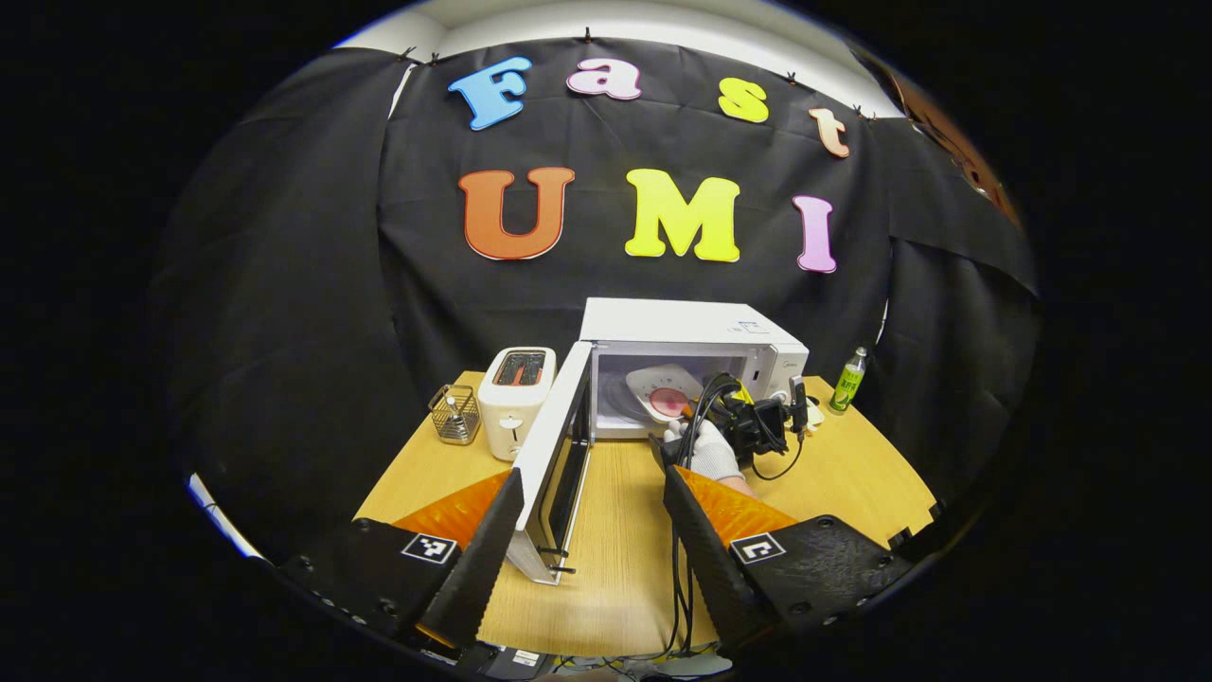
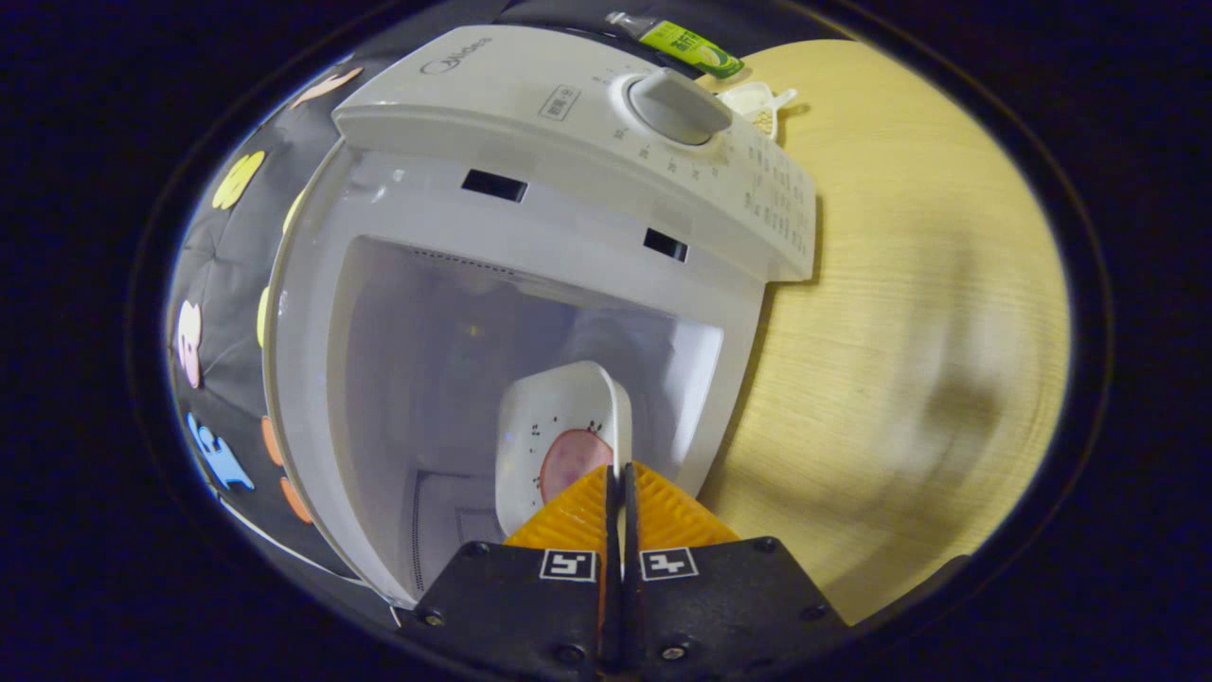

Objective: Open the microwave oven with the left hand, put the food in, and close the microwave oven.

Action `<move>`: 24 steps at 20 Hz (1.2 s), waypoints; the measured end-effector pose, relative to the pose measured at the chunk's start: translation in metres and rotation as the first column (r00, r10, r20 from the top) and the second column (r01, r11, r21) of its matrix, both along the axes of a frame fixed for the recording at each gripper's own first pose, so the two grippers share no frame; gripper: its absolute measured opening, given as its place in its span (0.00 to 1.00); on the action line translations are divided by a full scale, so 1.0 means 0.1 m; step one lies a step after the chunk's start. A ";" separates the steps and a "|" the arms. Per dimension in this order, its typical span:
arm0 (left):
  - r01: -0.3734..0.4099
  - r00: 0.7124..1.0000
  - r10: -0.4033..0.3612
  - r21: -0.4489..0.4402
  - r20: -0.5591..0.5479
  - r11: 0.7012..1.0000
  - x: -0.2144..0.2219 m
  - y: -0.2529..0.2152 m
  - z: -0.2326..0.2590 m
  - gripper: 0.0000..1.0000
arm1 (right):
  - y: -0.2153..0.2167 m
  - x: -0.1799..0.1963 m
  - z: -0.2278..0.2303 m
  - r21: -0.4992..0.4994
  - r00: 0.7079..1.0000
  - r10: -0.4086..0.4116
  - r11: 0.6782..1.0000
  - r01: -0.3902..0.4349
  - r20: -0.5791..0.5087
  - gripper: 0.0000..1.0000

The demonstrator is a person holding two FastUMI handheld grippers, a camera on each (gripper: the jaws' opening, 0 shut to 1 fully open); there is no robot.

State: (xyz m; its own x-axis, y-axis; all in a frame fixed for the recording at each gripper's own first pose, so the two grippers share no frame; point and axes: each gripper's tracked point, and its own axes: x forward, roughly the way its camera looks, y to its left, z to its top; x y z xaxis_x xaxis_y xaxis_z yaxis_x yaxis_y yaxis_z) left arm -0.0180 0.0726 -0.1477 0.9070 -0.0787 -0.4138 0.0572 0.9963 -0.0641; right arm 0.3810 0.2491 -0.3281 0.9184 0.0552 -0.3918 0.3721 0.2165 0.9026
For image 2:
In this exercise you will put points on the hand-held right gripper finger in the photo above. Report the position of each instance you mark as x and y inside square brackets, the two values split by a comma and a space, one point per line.
[610, 521]
[631, 521]

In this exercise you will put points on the pink round food slice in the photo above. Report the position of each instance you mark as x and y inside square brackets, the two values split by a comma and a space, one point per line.
[573, 459]

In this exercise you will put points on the white square plate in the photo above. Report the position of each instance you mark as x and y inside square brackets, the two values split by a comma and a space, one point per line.
[559, 398]

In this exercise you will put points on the white microwave oven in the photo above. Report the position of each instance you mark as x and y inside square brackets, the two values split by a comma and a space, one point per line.
[530, 123]

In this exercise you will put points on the white divided dish with grains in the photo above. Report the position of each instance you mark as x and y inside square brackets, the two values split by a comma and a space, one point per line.
[753, 99]

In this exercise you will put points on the green label drink bottle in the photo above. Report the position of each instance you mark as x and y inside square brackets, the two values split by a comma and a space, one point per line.
[686, 43]

